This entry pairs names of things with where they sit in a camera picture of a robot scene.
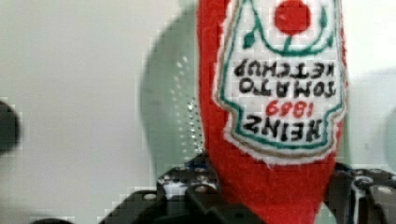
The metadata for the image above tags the red plush ketchup bottle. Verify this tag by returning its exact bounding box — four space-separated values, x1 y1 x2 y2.
197 0 347 224

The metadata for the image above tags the black cup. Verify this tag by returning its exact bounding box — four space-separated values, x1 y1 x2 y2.
0 102 21 154

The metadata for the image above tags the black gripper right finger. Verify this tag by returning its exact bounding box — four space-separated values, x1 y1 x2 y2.
324 163 396 224

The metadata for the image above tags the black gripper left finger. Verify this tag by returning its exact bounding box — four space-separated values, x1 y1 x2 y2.
99 153 265 224

